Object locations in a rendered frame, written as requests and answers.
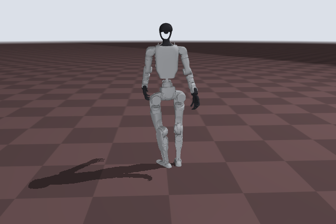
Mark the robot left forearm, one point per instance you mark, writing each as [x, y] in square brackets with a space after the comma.
[145, 79]

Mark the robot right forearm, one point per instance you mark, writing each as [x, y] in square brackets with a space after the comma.
[191, 83]

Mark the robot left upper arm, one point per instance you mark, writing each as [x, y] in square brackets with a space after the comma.
[150, 51]

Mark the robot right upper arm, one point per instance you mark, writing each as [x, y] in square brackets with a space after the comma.
[185, 60]

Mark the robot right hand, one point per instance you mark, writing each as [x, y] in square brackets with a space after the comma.
[196, 101]

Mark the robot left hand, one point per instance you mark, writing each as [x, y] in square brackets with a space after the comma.
[144, 92]

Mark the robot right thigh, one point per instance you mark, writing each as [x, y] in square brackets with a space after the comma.
[179, 108]

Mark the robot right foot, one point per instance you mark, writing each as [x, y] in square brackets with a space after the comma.
[178, 163]

